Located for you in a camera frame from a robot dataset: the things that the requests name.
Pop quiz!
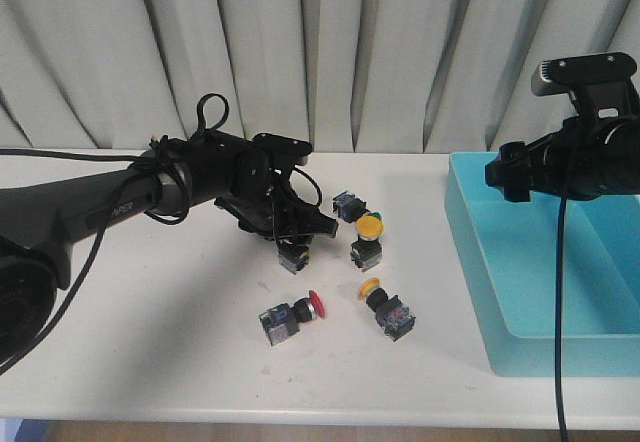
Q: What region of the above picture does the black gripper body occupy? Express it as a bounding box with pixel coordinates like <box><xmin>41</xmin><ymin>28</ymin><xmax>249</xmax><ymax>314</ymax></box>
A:
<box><xmin>485</xmin><ymin>132</ymin><xmax>573</xmax><ymax>202</ymax></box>
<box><xmin>215</xmin><ymin>151</ymin><xmax>320</xmax><ymax>242</ymax></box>

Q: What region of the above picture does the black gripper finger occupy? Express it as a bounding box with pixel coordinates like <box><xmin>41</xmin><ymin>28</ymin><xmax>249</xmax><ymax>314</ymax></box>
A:
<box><xmin>299</xmin><ymin>209</ymin><xmax>339</xmax><ymax>238</ymax></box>

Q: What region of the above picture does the red push button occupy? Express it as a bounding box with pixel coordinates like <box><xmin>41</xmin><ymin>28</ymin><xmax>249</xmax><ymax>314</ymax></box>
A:
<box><xmin>258</xmin><ymin>290</ymin><xmax>326</xmax><ymax>346</ymax></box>
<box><xmin>278</xmin><ymin>243</ymin><xmax>309</xmax><ymax>274</ymax></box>

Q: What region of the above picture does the yellow push button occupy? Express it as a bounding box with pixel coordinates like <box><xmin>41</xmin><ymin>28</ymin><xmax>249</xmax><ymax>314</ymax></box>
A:
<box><xmin>350</xmin><ymin>212</ymin><xmax>384</xmax><ymax>272</ymax></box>
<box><xmin>357</xmin><ymin>277</ymin><xmax>416</xmax><ymax>342</ymax></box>

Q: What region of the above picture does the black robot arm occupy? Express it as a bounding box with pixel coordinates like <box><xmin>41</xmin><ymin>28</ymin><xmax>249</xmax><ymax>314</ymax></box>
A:
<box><xmin>1</xmin><ymin>129</ymin><xmax>338</xmax><ymax>364</ymax></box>
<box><xmin>485</xmin><ymin>116</ymin><xmax>639</xmax><ymax>202</ymax></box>

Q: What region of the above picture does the blue plastic box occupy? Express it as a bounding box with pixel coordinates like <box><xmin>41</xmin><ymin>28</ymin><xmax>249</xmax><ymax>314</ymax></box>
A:
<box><xmin>445</xmin><ymin>152</ymin><xmax>639</xmax><ymax>377</ymax></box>

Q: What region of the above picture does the green push button right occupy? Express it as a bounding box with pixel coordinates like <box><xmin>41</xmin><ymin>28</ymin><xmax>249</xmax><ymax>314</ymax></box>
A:
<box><xmin>332</xmin><ymin>191</ymin><xmax>382</xmax><ymax>223</ymax></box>

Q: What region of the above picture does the red push button lying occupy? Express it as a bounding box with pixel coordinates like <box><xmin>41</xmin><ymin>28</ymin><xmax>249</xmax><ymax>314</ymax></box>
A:
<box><xmin>258</xmin><ymin>290</ymin><xmax>326</xmax><ymax>346</ymax></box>

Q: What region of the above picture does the yellow push button lying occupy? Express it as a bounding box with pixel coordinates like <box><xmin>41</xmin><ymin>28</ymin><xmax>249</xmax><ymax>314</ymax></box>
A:
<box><xmin>357</xmin><ymin>277</ymin><xmax>416</xmax><ymax>342</ymax></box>

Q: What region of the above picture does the grey pleated curtain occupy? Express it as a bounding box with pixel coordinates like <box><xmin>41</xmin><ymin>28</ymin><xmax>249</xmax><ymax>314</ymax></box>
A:
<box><xmin>1</xmin><ymin>0</ymin><xmax>639</xmax><ymax>153</ymax></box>

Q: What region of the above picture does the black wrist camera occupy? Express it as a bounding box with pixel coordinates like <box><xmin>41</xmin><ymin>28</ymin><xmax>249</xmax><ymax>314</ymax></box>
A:
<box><xmin>252</xmin><ymin>133</ymin><xmax>313</xmax><ymax>167</ymax></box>

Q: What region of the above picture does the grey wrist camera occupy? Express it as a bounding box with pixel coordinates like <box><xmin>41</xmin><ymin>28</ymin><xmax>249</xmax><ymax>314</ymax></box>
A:
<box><xmin>531</xmin><ymin>52</ymin><xmax>639</xmax><ymax>127</ymax></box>

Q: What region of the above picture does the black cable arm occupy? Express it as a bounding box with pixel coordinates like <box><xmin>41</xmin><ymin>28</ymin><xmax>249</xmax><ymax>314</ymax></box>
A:
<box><xmin>553</xmin><ymin>116</ymin><xmax>586</xmax><ymax>442</ymax></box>
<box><xmin>0</xmin><ymin>92</ymin><xmax>324</xmax><ymax>376</ymax></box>

